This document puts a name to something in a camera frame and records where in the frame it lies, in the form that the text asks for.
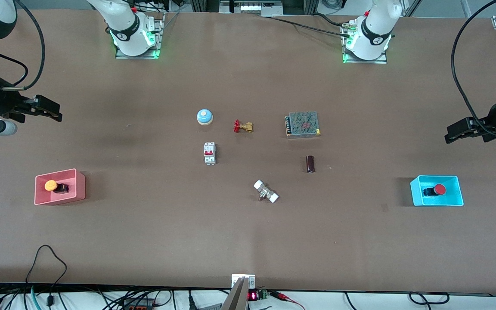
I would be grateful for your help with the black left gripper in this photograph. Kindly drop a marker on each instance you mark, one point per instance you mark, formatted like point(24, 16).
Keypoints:
point(492, 123)

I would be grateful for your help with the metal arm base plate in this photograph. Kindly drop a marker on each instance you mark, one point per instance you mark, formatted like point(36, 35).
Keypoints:
point(381, 60)
point(158, 38)

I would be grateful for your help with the black orange power strip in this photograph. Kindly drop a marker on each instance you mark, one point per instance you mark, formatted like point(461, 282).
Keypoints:
point(140, 305)

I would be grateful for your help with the yellow push button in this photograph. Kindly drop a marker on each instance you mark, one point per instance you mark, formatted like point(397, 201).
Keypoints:
point(52, 185)

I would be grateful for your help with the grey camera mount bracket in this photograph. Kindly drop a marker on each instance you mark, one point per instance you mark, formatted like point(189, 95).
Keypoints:
point(238, 292)

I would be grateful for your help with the red push button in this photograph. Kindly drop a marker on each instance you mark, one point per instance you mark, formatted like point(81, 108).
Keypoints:
point(438, 189)

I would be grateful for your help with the white red circuit breaker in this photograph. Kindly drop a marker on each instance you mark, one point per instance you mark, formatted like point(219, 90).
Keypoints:
point(209, 153)

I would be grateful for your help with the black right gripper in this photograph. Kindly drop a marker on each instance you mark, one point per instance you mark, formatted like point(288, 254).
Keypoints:
point(7, 104)

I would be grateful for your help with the pink plastic bin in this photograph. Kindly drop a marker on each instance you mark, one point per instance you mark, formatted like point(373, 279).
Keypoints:
point(73, 189)

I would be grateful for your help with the white silver pipe fitting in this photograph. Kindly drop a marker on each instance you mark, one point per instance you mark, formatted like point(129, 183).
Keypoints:
point(266, 191)

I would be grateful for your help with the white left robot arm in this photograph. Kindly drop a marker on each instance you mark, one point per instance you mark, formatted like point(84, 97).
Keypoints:
point(375, 34)

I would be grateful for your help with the red digit display module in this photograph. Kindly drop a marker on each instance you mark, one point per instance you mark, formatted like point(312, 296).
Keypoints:
point(256, 295)

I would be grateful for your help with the metal mesh power supply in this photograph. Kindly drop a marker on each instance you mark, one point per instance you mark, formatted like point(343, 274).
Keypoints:
point(303, 124)

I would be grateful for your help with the dark red cylindrical capacitor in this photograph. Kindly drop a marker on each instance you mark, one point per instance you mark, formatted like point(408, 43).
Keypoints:
point(310, 164)

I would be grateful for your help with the cyan plastic bin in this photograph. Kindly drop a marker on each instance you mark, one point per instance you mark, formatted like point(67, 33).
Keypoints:
point(454, 196)

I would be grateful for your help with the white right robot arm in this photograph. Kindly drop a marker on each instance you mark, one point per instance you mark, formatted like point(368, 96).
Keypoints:
point(128, 31)

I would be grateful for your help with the blue white bell button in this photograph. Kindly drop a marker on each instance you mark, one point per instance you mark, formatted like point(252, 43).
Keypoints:
point(204, 116)

